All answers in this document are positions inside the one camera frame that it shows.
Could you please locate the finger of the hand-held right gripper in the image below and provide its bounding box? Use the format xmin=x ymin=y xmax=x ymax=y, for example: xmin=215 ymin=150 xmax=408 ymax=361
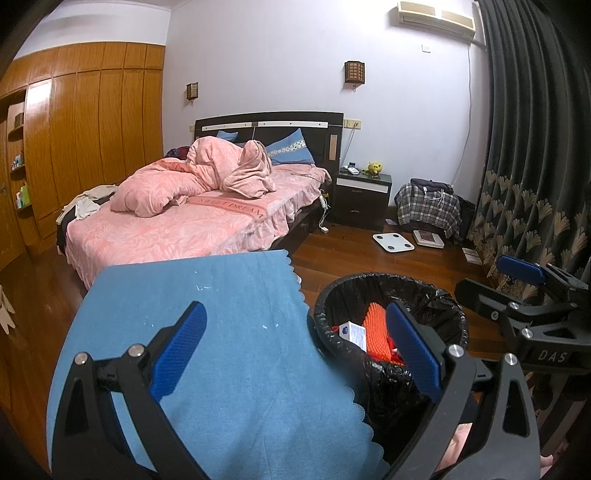
xmin=497 ymin=255 xmax=591 ymax=301
xmin=455 ymin=278 xmax=546 ymax=325

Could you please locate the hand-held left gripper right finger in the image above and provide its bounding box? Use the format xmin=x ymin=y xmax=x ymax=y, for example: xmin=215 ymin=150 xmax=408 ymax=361
xmin=385 ymin=301 xmax=542 ymax=480

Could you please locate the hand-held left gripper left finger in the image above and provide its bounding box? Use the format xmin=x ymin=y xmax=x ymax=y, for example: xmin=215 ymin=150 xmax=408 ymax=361
xmin=51 ymin=301 xmax=208 ymax=480

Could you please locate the orange foam net sleeve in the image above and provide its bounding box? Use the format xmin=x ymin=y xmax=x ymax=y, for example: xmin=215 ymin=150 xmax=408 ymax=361
xmin=364 ymin=302 xmax=394 ymax=361

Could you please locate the black bin liner bag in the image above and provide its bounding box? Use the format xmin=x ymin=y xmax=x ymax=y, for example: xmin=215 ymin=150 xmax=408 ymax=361
xmin=314 ymin=272 xmax=469 ymax=464

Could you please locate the white cardboard box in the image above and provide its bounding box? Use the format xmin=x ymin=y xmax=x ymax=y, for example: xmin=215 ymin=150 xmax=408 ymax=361
xmin=338 ymin=322 xmax=369 ymax=354

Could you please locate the black trash bin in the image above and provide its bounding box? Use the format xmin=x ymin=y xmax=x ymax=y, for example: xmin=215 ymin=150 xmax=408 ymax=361
xmin=314 ymin=272 xmax=469 ymax=464

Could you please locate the blue table cloth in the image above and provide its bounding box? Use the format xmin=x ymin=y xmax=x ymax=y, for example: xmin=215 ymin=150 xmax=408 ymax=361
xmin=46 ymin=249 xmax=393 ymax=480

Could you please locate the bathroom scale with dark panel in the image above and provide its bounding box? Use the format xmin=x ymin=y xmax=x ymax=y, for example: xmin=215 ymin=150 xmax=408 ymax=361
xmin=412 ymin=229 xmax=447 ymax=249

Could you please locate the person's leg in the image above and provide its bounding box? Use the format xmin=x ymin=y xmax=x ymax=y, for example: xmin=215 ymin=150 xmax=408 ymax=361
xmin=436 ymin=422 xmax=474 ymax=474

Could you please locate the plaid cloth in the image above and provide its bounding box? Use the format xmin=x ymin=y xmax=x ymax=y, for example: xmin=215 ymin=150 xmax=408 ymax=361
xmin=394 ymin=184 xmax=461 ymax=239

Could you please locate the white bathroom scale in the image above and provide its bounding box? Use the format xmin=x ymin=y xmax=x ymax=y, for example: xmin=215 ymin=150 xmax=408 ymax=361
xmin=373 ymin=232 xmax=415 ymax=255

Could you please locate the bed with pink bedding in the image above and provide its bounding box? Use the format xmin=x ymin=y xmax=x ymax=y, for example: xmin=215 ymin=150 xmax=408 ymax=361
xmin=65 ymin=161 xmax=333 ymax=288

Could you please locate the dark jacket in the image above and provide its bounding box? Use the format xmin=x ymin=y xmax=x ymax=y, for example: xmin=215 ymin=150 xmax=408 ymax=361
xmin=411 ymin=179 xmax=455 ymax=195

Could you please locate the dark patterned curtain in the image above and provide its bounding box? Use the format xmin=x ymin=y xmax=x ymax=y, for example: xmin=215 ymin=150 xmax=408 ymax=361
xmin=466 ymin=0 xmax=591 ymax=296

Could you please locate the black and white nightstand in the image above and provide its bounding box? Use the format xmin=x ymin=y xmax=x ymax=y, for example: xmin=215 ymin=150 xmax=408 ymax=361
xmin=333 ymin=168 xmax=393 ymax=232

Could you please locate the black cloth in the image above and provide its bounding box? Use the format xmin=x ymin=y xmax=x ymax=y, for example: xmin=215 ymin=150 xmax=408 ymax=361
xmin=56 ymin=210 xmax=77 ymax=256

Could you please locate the pink duvet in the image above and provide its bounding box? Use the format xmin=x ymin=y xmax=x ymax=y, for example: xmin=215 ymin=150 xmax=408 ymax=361
xmin=110 ymin=136 xmax=277 ymax=217

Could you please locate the beige clothes pile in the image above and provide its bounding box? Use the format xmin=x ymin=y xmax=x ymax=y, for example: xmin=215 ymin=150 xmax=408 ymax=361
xmin=65 ymin=184 xmax=120 ymax=219

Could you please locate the small wooden stool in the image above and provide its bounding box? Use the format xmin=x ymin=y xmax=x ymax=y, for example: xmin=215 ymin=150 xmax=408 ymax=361
xmin=0 ymin=285 xmax=17 ymax=334

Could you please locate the wooden wardrobe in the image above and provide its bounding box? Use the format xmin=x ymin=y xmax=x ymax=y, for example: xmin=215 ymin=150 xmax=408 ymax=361
xmin=0 ymin=41 xmax=166 ymax=273

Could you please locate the large blue pillow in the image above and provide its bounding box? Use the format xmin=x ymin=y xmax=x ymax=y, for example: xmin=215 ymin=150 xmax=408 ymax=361
xmin=265 ymin=128 xmax=316 ymax=166

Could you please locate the dark bed headboard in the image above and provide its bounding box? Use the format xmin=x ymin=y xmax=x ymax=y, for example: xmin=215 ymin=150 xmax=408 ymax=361
xmin=194 ymin=112 xmax=345 ymax=174

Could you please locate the white air conditioner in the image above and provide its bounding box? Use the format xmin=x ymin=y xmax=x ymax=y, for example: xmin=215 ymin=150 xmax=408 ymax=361
xmin=398 ymin=1 xmax=476 ymax=41

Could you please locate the air conditioner cable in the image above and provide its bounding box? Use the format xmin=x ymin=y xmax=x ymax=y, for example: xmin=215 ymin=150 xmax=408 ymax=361
xmin=452 ymin=41 xmax=475 ymax=186

